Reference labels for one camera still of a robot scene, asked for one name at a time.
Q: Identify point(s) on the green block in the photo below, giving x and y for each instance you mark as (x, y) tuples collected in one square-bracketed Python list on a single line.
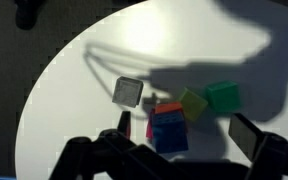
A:
[(223, 96)]

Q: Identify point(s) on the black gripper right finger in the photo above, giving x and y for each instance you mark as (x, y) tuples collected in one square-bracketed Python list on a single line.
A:
[(267, 151)]

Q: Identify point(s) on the blue block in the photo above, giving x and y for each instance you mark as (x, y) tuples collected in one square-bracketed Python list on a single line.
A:
[(169, 132)]

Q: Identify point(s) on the yellow block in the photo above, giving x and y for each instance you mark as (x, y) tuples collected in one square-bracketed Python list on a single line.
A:
[(193, 105)]

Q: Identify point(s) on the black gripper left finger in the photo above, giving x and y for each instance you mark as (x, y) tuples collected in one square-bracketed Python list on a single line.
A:
[(114, 153)]

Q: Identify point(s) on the orange block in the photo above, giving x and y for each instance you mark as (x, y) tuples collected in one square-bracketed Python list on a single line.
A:
[(169, 107)]

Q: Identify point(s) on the round white table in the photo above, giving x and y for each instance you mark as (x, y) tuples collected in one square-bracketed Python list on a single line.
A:
[(156, 51)]

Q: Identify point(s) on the grey block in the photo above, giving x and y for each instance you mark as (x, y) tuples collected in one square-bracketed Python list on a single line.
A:
[(127, 91)]

